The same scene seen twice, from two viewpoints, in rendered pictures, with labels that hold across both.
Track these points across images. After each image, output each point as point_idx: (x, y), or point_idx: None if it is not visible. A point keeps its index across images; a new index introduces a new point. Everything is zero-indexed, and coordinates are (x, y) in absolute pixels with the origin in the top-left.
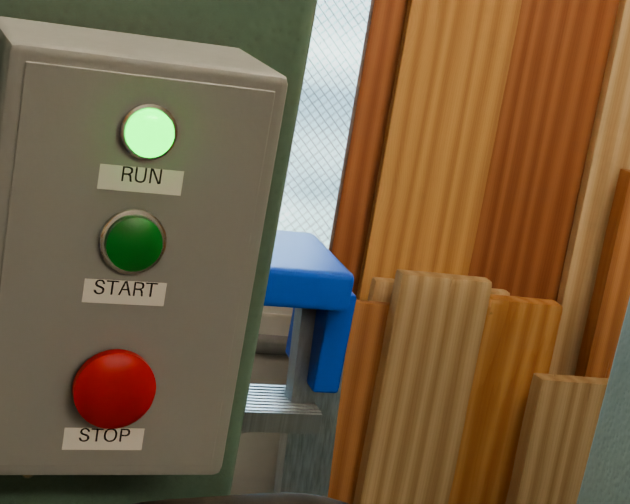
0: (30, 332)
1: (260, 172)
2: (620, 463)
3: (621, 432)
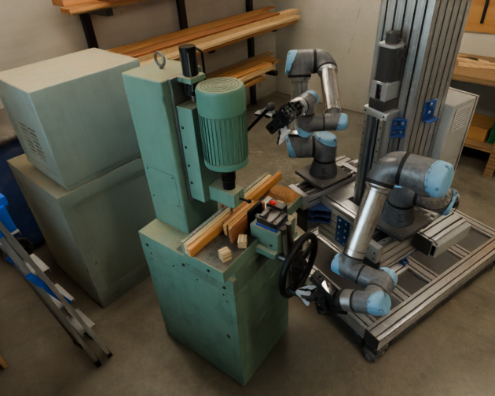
0: None
1: None
2: (60, 145)
3: (57, 141)
